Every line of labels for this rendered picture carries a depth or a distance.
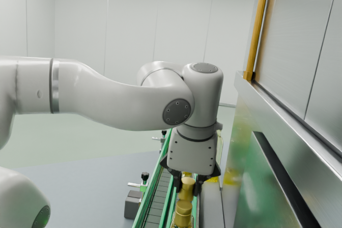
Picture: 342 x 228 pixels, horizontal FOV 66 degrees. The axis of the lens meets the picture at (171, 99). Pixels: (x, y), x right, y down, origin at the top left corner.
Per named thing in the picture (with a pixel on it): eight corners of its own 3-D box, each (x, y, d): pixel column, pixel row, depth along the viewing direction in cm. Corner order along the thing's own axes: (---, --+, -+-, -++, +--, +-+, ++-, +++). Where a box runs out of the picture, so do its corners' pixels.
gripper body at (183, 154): (222, 118, 55) (214, 160, 61) (173, 111, 56) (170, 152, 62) (221, 140, 49) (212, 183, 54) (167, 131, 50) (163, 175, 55)
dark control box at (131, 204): (142, 222, 108) (144, 203, 106) (123, 218, 108) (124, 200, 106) (146, 209, 116) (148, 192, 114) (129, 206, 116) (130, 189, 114)
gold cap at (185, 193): (193, 203, 59) (195, 186, 58) (177, 200, 60) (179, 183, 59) (193, 194, 63) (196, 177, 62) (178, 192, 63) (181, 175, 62)
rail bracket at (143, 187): (144, 209, 96) (147, 176, 93) (124, 206, 96) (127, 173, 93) (146, 203, 100) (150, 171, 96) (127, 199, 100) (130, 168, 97)
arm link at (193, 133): (223, 111, 54) (221, 122, 56) (180, 104, 55) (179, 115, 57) (223, 132, 48) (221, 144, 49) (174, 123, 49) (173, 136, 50)
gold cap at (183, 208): (193, 226, 55) (196, 207, 54) (178, 229, 54) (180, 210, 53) (185, 215, 58) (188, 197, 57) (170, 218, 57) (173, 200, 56)
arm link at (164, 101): (55, 97, 46) (170, 97, 53) (49, 143, 35) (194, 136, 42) (53, 50, 42) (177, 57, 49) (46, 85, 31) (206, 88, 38)
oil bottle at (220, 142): (217, 182, 119) (226, 127, 113) (204, 181, 118) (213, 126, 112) (215, 176, 124) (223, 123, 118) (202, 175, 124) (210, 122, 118)
